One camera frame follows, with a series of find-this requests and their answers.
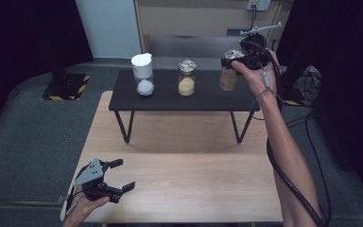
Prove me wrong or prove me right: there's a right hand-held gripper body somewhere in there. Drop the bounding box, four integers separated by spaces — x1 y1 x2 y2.
232 22 284 70

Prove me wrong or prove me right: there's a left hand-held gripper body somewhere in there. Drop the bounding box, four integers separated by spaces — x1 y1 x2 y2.
72 157 123 204

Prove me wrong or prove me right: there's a glass jar of brown grains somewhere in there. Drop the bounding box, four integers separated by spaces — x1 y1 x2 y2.
218 49 245 93

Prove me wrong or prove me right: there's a black metal shelf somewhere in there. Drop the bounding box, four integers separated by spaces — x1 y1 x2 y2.
108 69 262 145

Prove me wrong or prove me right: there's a glass jar of yellow grains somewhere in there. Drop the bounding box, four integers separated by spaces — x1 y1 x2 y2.
178 60 198 97

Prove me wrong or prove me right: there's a glass jar with white lid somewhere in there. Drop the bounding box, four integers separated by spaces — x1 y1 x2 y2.
130 52 156 96

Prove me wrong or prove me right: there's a person's right hand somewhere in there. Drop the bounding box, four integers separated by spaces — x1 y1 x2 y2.
231 48 281 99

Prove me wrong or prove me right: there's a person's left hand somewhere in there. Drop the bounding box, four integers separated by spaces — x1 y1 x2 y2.
61 184 112 227

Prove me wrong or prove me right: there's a light wooden shelving unit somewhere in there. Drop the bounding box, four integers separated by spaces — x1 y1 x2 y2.
133 0 286 69

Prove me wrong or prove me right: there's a black stand base striped edge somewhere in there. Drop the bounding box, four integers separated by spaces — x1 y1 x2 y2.
41 73 91 102
277 77 306 107

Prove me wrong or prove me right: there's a black curtain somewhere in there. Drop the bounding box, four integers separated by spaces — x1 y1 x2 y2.
272 0 363 198
0 0 95 141

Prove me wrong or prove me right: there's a white board panel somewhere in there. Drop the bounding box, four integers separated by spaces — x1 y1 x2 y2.
75 0 144 61

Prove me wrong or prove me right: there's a thin gray cable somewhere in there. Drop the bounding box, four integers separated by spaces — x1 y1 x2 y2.
249 70 285 121

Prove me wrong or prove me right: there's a black socket cable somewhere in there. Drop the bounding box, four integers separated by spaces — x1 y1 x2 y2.
249 9 258 31

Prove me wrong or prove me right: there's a white wall power socket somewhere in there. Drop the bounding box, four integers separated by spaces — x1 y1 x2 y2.
246 0 271 12

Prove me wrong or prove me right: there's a tangled cable bundle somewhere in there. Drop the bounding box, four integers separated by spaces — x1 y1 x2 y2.
301 65 323 103

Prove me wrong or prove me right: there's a thin black floor cable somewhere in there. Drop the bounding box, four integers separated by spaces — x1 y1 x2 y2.
285 111 333 226

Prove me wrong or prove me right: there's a thick black gripper cable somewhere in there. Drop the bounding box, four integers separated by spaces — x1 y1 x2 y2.
249 40 329 227

